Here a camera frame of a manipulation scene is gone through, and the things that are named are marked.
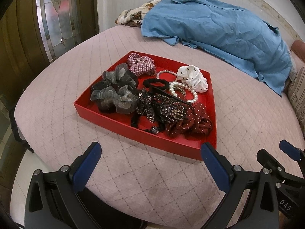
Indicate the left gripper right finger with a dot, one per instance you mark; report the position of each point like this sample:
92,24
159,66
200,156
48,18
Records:
261,208

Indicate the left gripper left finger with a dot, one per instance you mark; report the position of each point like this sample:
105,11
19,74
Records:
52,199

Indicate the red polka dot scrunchie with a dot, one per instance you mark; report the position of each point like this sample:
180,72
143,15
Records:
195,122

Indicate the grey organza scrunchie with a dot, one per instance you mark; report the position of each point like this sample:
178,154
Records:
117,91

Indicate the rhinestone hair clip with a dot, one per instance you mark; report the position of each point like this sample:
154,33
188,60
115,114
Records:
168,110

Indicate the black flower hair clip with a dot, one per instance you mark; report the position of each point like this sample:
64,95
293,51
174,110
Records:
145,105

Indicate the white cherry print scrunchie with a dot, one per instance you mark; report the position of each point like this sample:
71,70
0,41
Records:
191,76

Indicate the red white plaid scrunchie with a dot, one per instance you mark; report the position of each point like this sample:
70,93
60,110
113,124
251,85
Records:
140,65

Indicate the striped floral pillow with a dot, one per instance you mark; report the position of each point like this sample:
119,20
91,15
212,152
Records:
296,95

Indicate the red tray box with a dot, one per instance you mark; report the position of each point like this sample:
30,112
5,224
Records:
183,145

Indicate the pink bolster cushion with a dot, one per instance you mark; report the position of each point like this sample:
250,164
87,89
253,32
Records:
298,47

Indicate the blue cloth sheet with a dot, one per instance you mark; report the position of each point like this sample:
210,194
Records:
228,32

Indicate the stained glass wooden door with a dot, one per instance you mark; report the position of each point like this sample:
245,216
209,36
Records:
34,33

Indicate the brown white floral blanket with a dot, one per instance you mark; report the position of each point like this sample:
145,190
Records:
134,17

